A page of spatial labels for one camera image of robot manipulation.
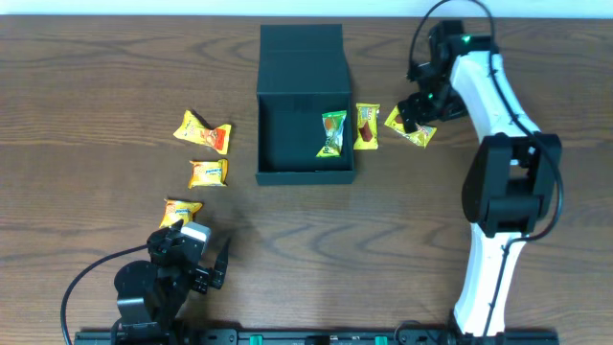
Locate yellow chocolate snack packet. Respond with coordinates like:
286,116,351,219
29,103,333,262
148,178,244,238
384,106,437,148

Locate yellow chocolate wafer packet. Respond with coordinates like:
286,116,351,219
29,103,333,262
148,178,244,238
353,103,379,150

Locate green yellow snack packet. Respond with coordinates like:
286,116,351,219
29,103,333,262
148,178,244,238
316,110,347,158

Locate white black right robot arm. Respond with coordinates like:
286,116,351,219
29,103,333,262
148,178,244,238
392,20,563,344

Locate yellow biscuit packet near gripper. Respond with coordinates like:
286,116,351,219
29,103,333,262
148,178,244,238
159,199,203,228

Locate yellow biscuit snack packet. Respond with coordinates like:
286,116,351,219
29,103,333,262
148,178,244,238
189,159,228,189

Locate yellow orange snack packet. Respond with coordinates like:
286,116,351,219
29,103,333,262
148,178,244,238
173,110,232,155

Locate dark green open box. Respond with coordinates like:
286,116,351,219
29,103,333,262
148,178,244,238
256,24,355,186

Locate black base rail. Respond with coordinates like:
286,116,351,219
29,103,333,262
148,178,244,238
74,327,560,345

